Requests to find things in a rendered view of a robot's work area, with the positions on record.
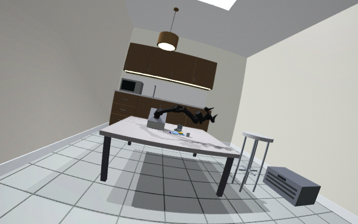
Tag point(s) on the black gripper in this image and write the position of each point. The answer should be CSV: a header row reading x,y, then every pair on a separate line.
x,y
213,118

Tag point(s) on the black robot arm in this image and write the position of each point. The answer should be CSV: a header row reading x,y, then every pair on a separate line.
x,y
176,109

